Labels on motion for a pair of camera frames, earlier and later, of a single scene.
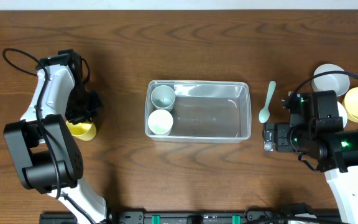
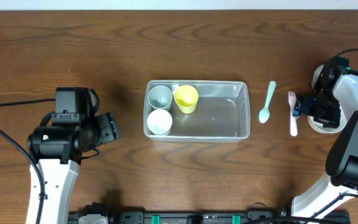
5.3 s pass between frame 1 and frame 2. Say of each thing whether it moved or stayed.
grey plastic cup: stayed
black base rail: stayed
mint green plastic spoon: stayed
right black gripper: moved
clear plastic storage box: stayed
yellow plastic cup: moved
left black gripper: moved
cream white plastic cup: stayed
